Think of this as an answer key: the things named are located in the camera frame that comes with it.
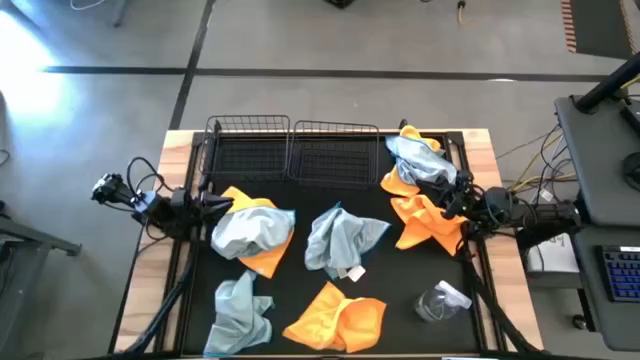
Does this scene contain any black keyboard blue backlight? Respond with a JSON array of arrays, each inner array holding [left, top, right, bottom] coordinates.
[[597, 244, 640, 304]]

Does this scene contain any black floor mat striped edge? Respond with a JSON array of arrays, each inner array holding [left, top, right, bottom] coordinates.
[[560, 0, 640, 57]]

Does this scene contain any black wire basket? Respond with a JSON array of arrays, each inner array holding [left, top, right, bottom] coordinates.
[[199, 114, 292, 182], [287, 119, 381, 187]]

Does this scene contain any grey metal table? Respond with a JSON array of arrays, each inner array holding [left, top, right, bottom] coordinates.
[[0, 199, 84, 360]]

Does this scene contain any black round desk object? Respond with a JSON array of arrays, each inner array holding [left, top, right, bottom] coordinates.
[[622, 151, 640, 192]]

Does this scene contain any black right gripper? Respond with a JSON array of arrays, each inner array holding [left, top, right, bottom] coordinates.
[[441, 169, 495, 224]]

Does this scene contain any blue-grey microfiber towel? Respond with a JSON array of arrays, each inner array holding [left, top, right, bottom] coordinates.
[[384, 134, 459, 187], [304, 202, 391, 282], [203, 269, 275, 357], [210, 204, 296, 261]]

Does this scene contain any white paper sheet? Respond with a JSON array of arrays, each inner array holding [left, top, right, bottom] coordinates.
[[527, 232, 581, 274]]

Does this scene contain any orange microfiber towel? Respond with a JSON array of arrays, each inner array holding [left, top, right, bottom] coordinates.
[[219, 185, 295, 280], [282, 280, 388, 354], [389, 193, 469, 257], [379, 124, 444, 198]]

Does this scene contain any black table mat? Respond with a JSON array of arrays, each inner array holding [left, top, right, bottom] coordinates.
[[182, 134, 481, 356]]

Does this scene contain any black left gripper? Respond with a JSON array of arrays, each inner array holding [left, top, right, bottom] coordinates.
[[169, 188, 235, 227]]

